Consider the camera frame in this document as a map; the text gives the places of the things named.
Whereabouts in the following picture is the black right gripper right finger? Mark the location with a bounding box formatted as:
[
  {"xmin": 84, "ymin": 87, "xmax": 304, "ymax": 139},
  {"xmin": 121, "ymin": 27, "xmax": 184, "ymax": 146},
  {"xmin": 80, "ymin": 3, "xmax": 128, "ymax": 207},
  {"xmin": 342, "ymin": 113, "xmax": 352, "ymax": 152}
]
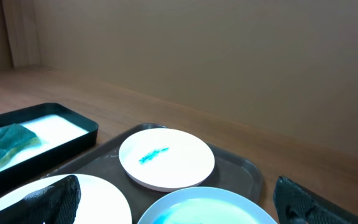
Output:
[{"xmin": 273, "ymin": 176, "xmax": 358, "ymax": 224}]

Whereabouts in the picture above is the small white plate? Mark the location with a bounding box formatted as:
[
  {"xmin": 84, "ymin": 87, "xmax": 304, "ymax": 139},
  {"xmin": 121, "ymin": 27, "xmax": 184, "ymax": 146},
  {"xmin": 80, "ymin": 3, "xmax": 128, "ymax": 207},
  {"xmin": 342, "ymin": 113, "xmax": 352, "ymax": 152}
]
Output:
[{"xmin": 119, "ymin": 128, "xmax": 215, "ymax": 192}]

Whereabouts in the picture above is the green yellow sponge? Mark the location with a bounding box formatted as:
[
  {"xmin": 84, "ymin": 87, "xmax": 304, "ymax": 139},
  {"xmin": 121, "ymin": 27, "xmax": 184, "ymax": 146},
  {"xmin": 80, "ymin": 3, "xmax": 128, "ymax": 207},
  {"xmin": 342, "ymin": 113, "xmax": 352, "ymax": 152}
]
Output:
[{"xmin": 0, "ymin": 124, "xmax": 41, "ymax": 168}]

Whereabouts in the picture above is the black soapy water basin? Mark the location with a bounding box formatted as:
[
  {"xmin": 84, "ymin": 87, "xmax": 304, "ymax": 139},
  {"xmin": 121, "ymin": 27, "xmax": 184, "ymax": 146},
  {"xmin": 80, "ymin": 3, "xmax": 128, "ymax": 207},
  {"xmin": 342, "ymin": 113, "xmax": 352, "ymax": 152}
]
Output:
[{"xmin": 0, "ymin": 103, "xmax": 99, "ymax": 195}]

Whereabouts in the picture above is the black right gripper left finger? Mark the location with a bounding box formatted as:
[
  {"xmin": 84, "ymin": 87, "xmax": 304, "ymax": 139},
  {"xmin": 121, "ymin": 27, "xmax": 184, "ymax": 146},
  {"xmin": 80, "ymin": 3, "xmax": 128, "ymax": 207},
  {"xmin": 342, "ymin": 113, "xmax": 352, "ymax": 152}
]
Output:
[{"xmin": 0, "ymin": 175, "xmax": 81, "ymax": 224}]

